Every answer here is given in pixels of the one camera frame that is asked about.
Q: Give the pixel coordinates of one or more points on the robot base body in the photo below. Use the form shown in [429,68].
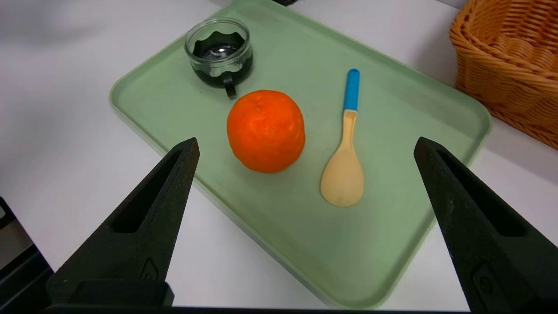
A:
[17,270]

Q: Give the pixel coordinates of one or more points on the light green plastic tray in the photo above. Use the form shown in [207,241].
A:
[283,226]

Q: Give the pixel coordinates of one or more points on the orange wicker basket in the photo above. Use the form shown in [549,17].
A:
[514,65]

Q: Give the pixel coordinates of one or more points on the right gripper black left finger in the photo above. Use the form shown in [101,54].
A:
[130,253]

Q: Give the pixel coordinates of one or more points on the dark brown wicker basket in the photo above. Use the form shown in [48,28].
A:
[285,2]

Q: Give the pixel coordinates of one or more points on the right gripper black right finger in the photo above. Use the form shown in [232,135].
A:
[501,261]

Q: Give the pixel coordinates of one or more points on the glass cup black holder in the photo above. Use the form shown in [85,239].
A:
[205,75]

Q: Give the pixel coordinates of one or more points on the orange fruit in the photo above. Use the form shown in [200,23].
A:
[266,131]

